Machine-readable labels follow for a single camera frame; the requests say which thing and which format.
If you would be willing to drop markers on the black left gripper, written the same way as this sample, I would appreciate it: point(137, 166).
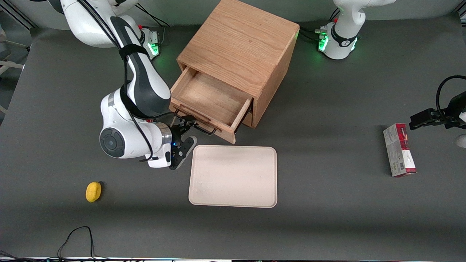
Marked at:
point(454, 109)

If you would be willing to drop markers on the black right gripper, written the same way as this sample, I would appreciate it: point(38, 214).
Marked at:
point(178, 130)

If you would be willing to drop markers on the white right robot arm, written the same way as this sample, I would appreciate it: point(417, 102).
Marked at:
point(127, 145)

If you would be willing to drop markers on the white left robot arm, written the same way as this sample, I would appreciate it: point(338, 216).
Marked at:
point(342, 40)

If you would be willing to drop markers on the wooden drawer cabinet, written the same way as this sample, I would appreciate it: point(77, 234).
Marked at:
point(240, 40)

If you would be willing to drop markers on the red and grey carton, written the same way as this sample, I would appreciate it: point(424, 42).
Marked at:
point(398, 153)

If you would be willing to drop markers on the beige plastic tray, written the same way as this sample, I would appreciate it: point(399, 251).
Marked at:
point(236, 178)

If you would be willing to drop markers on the yellow lemon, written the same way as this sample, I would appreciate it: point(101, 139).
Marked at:
point(93, 191)

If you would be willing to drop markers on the white metal stand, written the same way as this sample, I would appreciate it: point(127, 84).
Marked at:
point(9, 65)

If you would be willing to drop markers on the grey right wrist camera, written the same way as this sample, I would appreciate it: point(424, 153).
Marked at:
point(184, 153)

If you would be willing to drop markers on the grey metal frame rail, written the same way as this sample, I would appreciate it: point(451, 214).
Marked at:
point(16, 15)
point(460, 14)

